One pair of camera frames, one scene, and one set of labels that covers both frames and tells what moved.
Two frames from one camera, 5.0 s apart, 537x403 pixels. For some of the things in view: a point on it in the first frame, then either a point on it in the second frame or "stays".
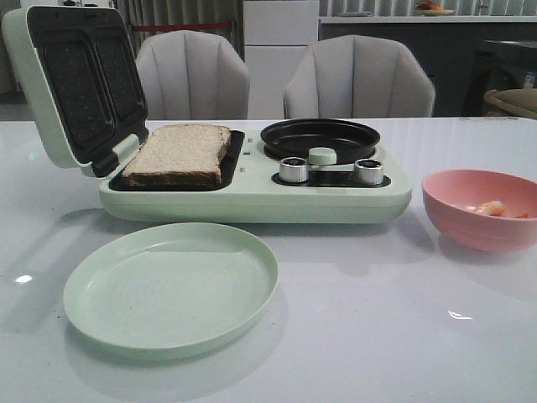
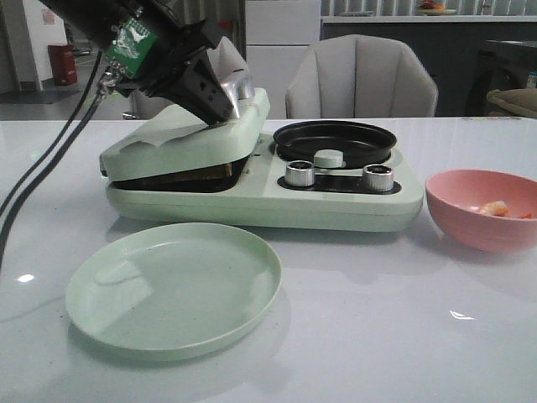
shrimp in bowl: (492, 207) stays
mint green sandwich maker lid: (83, 72) -> (167, 138)
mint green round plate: (167, 290) stays
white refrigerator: (276, 34) stays
